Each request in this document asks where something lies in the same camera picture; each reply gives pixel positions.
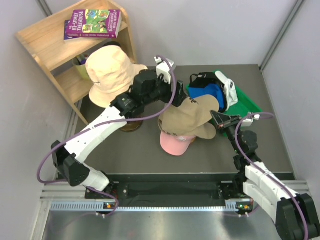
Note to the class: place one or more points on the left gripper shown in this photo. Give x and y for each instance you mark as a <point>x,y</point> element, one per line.
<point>180,96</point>

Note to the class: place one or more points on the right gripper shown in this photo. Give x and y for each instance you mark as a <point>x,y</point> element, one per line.
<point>223,120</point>

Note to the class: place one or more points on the white cap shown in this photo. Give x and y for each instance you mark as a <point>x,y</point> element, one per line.
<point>229,89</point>

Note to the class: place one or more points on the black cap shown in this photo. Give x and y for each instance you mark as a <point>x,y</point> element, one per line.
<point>201,80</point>

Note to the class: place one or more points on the pink baseball cap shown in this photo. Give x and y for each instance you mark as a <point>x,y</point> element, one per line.
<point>172,144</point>

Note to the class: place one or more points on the cream bucket hat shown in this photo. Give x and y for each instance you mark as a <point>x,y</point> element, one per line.
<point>112,73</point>

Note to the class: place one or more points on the tan baseball cap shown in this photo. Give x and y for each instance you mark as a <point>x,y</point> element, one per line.
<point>206,131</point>

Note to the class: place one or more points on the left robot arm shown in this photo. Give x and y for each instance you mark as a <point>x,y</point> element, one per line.
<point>148,87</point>

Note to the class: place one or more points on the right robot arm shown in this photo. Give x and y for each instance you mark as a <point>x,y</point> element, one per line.
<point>294,214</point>

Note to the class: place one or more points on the green plastic tray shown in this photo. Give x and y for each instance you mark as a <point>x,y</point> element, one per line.
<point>244,106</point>

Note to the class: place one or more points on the blue cap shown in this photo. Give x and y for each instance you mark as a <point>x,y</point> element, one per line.
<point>211,89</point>

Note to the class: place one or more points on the cream mannequin head stand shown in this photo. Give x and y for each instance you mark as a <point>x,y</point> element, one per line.
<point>132,126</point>

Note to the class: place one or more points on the purple treehouse book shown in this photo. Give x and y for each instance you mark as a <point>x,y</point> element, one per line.
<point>93,23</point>

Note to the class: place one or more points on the green pen cup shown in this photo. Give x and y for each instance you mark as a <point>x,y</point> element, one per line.
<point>79,62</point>

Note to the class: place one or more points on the wooden shelf unit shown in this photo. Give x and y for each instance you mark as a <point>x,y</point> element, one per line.
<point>45,42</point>

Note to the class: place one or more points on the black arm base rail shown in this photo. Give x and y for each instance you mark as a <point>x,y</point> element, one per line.
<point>177,190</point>

